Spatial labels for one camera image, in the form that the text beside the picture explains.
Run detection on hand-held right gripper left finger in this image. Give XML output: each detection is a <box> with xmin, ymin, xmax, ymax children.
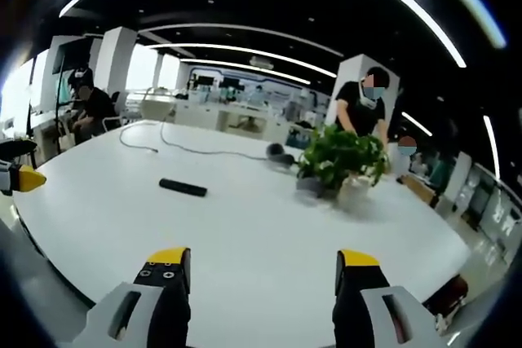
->
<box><xmin>69</xmin><ymin>246</ymin><xmax>192</xmax><ymax>348</ymax></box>

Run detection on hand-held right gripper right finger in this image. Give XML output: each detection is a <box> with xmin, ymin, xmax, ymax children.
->
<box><xmin>332</xmin><ymin>249</ymin><xmax>449</xmax><ymax>348</ymax></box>

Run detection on black remote control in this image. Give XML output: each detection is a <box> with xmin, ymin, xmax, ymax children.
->
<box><xmin>158</xmin><ymin>178</ymin><xmax>209</xmax><ymax>199</ymax></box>

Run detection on black chair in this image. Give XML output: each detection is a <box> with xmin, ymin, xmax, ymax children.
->
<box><xmin>0</xmin><ymin>139</ymin><xmax>38</xmax><ymax>170</ymax></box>

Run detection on dark red chair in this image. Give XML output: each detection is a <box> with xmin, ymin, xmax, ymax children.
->
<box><xmin>422</xmin><ymin>274</ymin><xmax>470</xmax><ymax>319</ymax></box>

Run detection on white plant pot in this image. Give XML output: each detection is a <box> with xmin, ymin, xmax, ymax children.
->
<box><xmin>338</xmin><ymin>174</ymin><xmax>373</xmax><ymax>206</ymax></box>

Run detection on brown cardboard box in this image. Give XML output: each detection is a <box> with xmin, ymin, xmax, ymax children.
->
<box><xmin>401</xmin><ymin>174</ymin><xmax>440</xmax><ymax>207</ymax></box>

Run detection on dark grey pot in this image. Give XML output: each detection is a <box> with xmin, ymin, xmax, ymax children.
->
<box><xmin>295</xmin><ymin>176</ymin><xmax>327</xmax><ymax>198</ymax></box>

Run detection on green potted plant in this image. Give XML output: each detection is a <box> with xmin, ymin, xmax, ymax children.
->
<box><xmin>296</xmin><ymin>123</ymin><xmax>392</xmax><ymax>193</ymax></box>

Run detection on black headphones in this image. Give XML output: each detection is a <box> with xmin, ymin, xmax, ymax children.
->
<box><xmin>265</xmin><ymin>143</ymin><xmax>296</xmax><ymax>165</ymax></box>

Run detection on grey cable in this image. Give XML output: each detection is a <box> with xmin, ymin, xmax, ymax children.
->
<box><xmin>119</xmin><ymin>119</ymin><xmax>270</xmax><ymax>161</ymax></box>

